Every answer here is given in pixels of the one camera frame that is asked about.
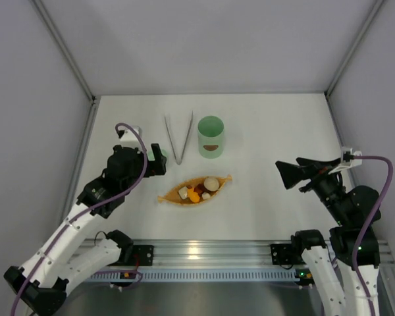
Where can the right aluminium frame post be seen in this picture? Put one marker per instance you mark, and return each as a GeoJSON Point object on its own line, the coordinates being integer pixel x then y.
{"type": "Point", "coordinates": [355, 43]}

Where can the slotted grey cable duct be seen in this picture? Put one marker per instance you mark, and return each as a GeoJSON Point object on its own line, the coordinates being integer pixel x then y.
{"type": "Point", "coordinates": [217, 275]}

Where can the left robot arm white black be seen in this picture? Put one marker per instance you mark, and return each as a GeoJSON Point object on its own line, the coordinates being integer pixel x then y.
{"type": "Point", "coordinates": [45, 281]}

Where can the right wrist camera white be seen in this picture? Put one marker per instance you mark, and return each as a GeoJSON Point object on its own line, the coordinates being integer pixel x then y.
{"type": "Point", "coordinates": [348, 160]}

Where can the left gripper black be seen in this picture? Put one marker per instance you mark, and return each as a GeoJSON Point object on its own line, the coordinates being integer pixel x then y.
{"type": "Point", "coordinates": [150, 163]}

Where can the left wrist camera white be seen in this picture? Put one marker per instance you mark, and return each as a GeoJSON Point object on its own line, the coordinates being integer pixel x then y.
{"type": "Point", "coordinates": [127, 137]}

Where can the aluminium frame post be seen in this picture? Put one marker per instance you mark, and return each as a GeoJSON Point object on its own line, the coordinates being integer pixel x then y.
{"type": "Point", "coordinates": [55, 34]}
{"type": "Point", "coordinates": [355, 43]}

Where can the green cylindrical lunch container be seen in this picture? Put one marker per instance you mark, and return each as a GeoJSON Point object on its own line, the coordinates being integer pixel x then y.
{"type": "Point", "coordinates": [210, 132]}

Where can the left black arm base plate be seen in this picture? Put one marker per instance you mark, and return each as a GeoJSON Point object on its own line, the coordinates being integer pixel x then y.
{"type": "Point", "coordinates": [136, 255]}

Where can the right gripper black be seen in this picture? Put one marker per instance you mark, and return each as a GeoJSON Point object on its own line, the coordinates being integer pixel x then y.
{"type": "Point", "coordinates": [308, 172]}

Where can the metal tongs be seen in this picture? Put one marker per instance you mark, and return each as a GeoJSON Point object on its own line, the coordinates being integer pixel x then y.
{"type": "Point", "coordinates": [178, 142]}

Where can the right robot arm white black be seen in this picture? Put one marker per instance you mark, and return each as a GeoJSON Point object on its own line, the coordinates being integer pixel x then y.
{"type": "Point", "coordinates": [345, 272]}

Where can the left aluminium frame post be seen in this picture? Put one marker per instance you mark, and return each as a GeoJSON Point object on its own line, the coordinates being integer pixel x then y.
{"type": "Point", "coordinates": [55, 34]}

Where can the orange carrot food toy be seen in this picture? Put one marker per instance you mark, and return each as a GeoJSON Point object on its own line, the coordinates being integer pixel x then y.
{"type": "Point", "coordinates": [194, 197]}

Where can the white cube food toy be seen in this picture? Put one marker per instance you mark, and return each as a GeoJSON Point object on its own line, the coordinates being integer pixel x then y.
{"type": "Point", "coordinates": [183, 192]}

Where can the brown food toy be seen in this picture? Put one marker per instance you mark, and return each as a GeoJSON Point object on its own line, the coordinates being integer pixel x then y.
{"type": "Point", "coordinates": [200, 189]}

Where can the beige round bun toy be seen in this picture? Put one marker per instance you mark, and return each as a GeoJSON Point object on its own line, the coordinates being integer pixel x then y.
{"type": "Point", "coordinates": [211, 184]}

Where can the aluminium mounting rail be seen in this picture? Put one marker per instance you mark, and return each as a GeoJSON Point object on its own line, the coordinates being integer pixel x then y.
{"type": "Point", "coordinates": [208, 254]}

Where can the small white food toy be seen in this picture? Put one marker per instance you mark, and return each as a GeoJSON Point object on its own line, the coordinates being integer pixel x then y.
{"type": "Point", "coordinates": [206, 195]}

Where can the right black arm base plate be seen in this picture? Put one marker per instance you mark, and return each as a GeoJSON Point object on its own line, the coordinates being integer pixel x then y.
{"type": "Point", "coordinates": [285, 255]}

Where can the green round lid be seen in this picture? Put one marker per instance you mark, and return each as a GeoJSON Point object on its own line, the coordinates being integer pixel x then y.
{"type": "Point", "coordinates": [151, 156]}

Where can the orange boat-shaped woven tray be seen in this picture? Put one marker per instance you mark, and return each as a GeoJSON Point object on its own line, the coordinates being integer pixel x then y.
{"type": "Point", "coordinates": [172, 195]}

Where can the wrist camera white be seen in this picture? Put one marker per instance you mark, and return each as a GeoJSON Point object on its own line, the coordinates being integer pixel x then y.
{"type": "Point", "coordinates": [348, 160]}
{"type": "Point", "coordinates": [127, 137]}

